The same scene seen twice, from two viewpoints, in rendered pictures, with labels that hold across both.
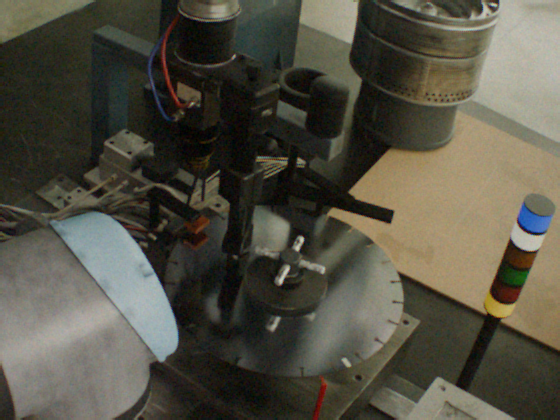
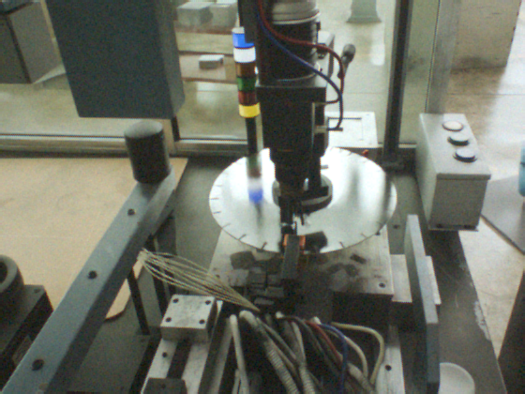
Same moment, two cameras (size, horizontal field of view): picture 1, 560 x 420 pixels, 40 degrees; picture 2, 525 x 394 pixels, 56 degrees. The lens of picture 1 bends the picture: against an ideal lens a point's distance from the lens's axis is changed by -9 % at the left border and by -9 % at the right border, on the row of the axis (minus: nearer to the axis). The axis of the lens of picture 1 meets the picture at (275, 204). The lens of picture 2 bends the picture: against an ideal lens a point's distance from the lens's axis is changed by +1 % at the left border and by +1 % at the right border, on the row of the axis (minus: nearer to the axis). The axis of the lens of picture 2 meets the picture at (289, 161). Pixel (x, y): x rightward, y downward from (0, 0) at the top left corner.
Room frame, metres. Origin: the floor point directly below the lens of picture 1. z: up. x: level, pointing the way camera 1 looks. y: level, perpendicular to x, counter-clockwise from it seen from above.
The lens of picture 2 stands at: (1.11, 0.62, 1.45)
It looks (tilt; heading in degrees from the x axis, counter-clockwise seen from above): 32 degrees down; 246
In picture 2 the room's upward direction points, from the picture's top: 2 degrees counter-clockwise
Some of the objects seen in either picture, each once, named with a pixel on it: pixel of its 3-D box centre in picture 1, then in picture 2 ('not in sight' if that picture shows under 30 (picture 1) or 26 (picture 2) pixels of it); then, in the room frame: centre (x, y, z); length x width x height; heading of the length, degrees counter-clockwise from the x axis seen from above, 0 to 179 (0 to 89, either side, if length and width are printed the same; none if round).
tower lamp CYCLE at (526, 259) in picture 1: (521, 249); (246, 67); (0.79, -0.33, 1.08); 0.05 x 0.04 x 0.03; 150
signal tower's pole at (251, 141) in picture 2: (475, 356); (252, 155); (0.79, -0.33, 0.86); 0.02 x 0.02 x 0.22
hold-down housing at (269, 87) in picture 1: (245, 134); (314, 91); (0.82, 0.05, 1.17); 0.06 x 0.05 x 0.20; 51
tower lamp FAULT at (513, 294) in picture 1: (508, 283); (247, 94); (0.79, -0.33, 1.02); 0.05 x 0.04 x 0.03; 150
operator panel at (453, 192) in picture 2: not in sight; (447, 168); (0.38, -0.12, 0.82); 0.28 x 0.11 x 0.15; 60
